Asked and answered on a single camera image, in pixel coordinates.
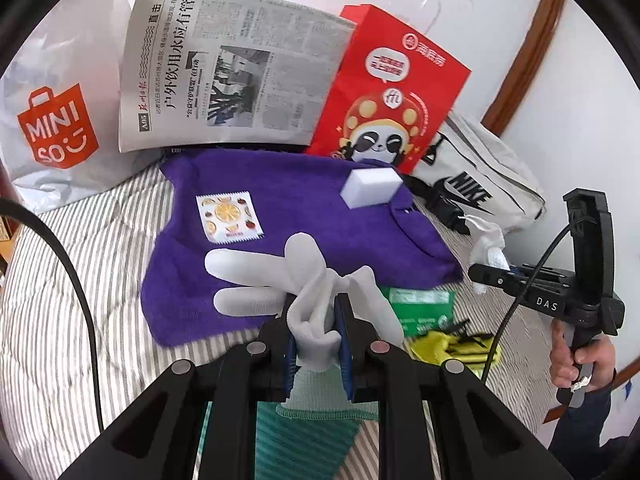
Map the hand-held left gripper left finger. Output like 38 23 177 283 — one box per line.
92 305 302 480

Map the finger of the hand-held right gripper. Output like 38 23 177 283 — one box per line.
467 263 521 292

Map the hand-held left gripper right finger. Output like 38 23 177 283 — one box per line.
334 294 576 480

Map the green plastic packet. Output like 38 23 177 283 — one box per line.
377 286 456 338

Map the white glove with mint cuff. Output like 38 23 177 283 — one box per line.
204 232 406 423

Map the person's right forearm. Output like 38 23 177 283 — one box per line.
550 370 640 480

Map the person's right hand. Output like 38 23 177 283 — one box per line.
549 320 618 393

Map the crumpled white tissue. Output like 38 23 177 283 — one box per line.
467 215 511 296

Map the teal striped cloth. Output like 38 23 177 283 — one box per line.
197 402 368 480

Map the white sponge block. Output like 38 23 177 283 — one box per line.
340 167 403 209

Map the fruit print packet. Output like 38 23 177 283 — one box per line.
196 191 264 243

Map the purple towel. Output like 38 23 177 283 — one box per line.
140 150 463 348

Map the red paper bag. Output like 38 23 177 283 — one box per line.
302 0 473 176

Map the striped bedsheet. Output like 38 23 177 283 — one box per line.
0 160 616 480

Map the newspaper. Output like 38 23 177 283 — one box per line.
118 0 357 153

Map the brown wooden furniture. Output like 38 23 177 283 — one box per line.
0 215 23 276

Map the white plastic shopping bag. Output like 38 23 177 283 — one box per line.
0 0 146 211

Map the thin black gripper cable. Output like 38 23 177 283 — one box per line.
480 220 581 386

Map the black bag strap with buckle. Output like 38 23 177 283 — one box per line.
407 175 473 233

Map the white drawstring bag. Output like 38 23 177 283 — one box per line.
410 110 548 233

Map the wooden door frame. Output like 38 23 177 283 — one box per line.
480 0 566 136

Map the thick black cable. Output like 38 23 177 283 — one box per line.
0 199 104 436

